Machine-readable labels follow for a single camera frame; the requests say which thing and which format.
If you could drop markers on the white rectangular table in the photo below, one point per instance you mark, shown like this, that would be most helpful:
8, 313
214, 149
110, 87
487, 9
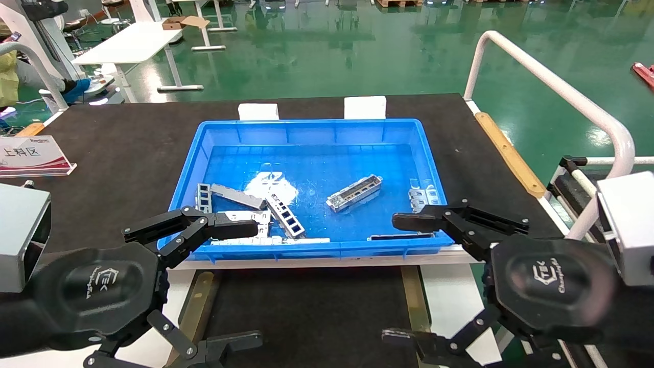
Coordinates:
127, 43

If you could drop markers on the white foam block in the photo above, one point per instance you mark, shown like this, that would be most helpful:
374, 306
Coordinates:
365, 107
258, 111

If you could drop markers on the black padded panel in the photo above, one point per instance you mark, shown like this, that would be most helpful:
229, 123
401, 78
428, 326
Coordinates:
569, 197

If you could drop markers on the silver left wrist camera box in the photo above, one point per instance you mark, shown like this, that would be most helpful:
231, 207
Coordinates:
20, 230

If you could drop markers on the white and red table sign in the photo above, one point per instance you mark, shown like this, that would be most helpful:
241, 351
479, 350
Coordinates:
30, 156

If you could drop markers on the white tubular guard rail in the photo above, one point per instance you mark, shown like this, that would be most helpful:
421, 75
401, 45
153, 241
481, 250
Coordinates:
552, 82

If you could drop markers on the small ladder-shaped metal part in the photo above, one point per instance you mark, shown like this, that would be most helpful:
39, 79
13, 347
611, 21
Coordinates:
204, 197

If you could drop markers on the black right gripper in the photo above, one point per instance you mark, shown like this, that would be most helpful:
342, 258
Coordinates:
552, 286

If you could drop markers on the person in yellow clothing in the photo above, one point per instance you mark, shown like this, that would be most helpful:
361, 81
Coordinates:
7, 76

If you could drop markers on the metal bracket with square holes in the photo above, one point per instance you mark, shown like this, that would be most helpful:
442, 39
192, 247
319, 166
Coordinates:
285, 215

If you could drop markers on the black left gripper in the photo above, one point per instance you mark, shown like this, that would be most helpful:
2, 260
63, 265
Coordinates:
97, 294

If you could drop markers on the brass edge strip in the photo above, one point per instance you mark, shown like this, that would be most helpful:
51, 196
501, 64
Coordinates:
196, 306
414, 299

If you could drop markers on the grey tubular rail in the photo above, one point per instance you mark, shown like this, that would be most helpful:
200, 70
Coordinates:
30, 59

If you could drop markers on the silver folded metal bracket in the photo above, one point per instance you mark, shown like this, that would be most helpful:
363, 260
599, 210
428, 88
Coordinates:
424, 197

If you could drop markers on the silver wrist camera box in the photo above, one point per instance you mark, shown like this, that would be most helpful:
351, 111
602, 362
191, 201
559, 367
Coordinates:
20, 230
631, 225

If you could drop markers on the blue plastic bin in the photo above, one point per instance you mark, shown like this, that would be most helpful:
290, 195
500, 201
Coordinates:
317, 153

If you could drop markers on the white table leg frame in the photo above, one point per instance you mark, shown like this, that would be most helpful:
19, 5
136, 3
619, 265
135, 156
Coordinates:
207, 30

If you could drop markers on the silver slotted metal bracket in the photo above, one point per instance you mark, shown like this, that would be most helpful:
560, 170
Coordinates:
353, 193

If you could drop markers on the long thin silver strip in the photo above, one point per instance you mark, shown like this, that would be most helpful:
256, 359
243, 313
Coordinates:
296, 240

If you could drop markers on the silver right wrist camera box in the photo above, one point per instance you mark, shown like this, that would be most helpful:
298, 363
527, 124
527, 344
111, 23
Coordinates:
631, 225

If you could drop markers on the short wooden edge strip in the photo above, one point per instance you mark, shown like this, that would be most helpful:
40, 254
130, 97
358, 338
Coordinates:
30, 129

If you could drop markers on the dark thin metal bar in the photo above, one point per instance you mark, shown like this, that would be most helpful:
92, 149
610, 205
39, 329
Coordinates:
398, 236

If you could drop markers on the red object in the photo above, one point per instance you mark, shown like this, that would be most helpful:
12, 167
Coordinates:
645, 74

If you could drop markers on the long wooden edge strip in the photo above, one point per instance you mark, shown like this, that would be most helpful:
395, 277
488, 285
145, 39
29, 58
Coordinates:
511, 153

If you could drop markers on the grey long metal bar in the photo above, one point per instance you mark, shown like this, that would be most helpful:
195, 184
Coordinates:
235, 196

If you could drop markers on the flat silver metal plate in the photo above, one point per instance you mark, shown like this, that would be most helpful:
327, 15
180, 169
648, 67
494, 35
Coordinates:
255, 217

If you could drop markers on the open cardboard box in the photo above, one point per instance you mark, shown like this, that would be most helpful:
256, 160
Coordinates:
179, 22

